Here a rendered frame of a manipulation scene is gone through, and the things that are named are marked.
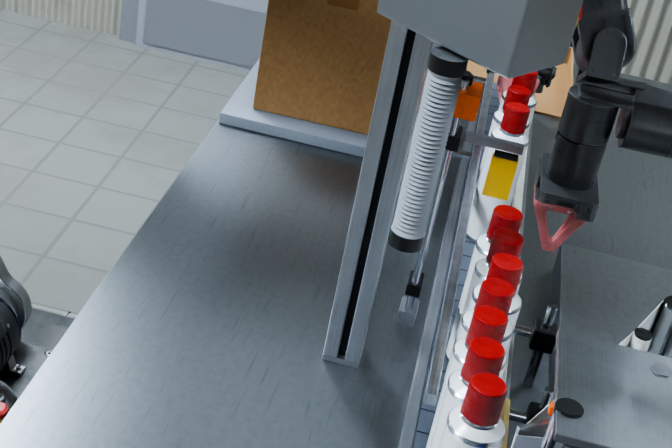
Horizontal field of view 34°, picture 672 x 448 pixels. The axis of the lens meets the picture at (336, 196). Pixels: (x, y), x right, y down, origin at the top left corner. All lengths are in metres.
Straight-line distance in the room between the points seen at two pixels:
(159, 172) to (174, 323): 2.04
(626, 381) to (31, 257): 2.23
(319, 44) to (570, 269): 0.56
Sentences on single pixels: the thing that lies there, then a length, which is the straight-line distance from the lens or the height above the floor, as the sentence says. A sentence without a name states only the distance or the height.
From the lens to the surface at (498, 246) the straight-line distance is 1.17.
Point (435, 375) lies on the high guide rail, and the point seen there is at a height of 0.96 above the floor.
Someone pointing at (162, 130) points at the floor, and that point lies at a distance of 3.65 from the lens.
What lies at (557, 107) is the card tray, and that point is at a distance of 2.20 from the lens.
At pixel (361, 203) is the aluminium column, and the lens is 1.23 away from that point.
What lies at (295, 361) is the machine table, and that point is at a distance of 1.34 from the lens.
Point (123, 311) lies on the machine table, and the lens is 1.39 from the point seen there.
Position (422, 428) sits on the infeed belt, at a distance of 1.21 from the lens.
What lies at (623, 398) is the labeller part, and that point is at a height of 1.14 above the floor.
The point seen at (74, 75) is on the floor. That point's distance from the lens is 3.97.
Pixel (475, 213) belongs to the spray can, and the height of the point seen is 0.92.
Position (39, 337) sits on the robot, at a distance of 2.31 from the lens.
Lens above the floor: 1.65
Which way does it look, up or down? 29 degrees down
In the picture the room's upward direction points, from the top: 11 degrees clockwise
